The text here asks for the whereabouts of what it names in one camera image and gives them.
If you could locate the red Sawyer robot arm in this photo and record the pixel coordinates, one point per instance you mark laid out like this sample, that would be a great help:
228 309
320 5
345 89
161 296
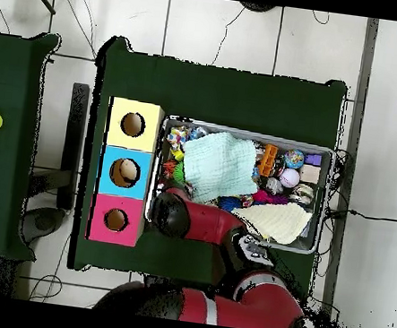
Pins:
205 223

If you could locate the clear mesh bin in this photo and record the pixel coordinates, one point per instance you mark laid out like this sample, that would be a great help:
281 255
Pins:
249 132

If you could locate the wooden box with three holes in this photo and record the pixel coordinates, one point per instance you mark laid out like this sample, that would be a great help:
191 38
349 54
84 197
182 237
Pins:
129 151

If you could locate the green spiky ball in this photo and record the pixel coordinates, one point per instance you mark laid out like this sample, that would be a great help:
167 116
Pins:
179 172

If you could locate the mint green cloth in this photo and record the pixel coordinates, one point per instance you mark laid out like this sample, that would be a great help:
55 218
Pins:
220 165

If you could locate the colourful crinkled packet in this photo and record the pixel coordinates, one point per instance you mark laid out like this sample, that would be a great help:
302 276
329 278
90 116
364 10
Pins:
177 136

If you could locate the orange plastic toy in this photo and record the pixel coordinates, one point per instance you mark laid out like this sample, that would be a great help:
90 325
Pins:
268 160

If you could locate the white baseball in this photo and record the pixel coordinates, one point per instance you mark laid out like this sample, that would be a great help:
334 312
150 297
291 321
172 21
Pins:
290 177

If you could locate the colourful speckled ball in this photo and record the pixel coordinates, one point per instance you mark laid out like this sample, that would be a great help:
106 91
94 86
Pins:
294 158

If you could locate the cream yellow cloth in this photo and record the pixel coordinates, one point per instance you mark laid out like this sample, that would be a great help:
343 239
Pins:
277 223

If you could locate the plain wooden block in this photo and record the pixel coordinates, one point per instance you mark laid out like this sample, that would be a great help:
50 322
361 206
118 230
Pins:
311 174

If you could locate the purple block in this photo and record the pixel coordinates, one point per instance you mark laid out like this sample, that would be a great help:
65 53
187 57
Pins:
313 159

